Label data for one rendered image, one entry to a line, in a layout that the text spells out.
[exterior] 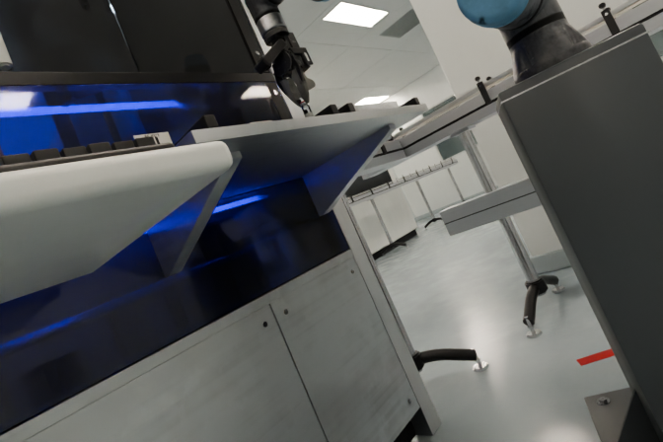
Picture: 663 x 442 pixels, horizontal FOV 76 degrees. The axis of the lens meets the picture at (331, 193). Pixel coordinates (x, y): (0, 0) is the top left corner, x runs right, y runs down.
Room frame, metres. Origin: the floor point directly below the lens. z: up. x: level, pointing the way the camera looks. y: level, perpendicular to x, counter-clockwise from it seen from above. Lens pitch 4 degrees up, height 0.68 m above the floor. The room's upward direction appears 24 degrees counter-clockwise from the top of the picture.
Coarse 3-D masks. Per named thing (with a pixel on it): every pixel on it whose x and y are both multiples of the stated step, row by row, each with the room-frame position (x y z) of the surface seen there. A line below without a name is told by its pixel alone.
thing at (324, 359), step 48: (288, 288) 1.10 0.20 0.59; (336, 288) 1.22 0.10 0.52; (192, 336) 0.88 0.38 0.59; (240, 336) 0.96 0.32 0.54; (288, 336) 1.05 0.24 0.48; (336, 336) 1.16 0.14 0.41; (384, 336) 1.29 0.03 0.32; (96, 384) 0.74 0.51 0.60; (144, 384) 0.79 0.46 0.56; (192, 384) 0.86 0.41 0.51; (240, 384) 0.93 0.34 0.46; (288, 384) 1.01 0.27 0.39; (336, 384) 1.11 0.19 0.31; (384, 384) 1.23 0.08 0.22; (48, 432) 0.68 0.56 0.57; (96, 432) 0.72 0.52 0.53; (144, 432) 0.77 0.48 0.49; (192, 432) 0.83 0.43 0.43; (240, 432) 0.90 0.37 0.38; (288, 432) 0.97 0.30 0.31; (336, 432) 1.07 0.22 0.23; (384, 432) 1.18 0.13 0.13
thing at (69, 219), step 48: (192, 144) 0.38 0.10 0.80; (0, 192) 0.26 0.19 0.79; (48, 192) 0.28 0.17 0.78; (96, 192) 0.30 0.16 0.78; (144, 192) 0.35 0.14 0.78; (192, 192) 0.43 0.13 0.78; (0, 240) 0.31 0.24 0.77; (48, 240) 0.37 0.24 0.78; (96, 240) 0.45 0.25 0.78; (0, 288) 0.48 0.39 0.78
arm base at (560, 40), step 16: (560, 16) 0.81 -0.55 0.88; (528, 32) 0.82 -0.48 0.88; (544, 32) 0.81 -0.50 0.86; (560, 32) 0.80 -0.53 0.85; (576, 32) 0.81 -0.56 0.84; (512, 48) 0.86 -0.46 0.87; (528, 48) 0.83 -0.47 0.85; (544, 48) 0.81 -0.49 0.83; (560, 48) 0.79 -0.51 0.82; (576, 48) 0.79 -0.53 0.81; (512, 64) 0.89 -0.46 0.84; (528, 64) 0.84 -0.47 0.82; (544, 64) 0.81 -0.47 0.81
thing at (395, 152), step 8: (384, 144) 1.84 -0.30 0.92; (392, 144) 1.89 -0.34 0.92; (400, 144) 1.94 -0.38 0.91; (384, 152) 1.81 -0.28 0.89; (392, 152) 1.87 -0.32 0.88; (400, 152) 1.92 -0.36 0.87; (376, 160) 1.76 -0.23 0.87; (384, 160) 1.80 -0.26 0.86; (392, 160) 1.85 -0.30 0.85; (400, 160) 1.95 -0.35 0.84; (368, 168) 1.70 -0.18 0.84; (376, 168) 1.83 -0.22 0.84; (384, 168) 2.00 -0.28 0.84
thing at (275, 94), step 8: (232, 0) 1.29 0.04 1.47; (232, 8) 1.28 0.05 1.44; (240, 8) 1.30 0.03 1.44; (240, 16) 1.29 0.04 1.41; (240, 24) 1.28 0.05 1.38; (248, 24) 1.31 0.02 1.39; (248, 32) 1.29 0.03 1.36; (248, 40) 1.28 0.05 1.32; (256, 40) 1.31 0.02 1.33; (256, 48) 1.30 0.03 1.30; (256, 56) 1.28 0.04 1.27; (256, 64) 1.28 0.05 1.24; (264, 72) 1.29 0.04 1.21; (272, 88) 1.29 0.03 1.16; (272, 96) 1.28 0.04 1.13; (280, 96) 1.30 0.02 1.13; (280, 104) 1.29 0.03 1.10; (280, 112) 1.28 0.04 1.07; (288, 112) 1.30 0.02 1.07
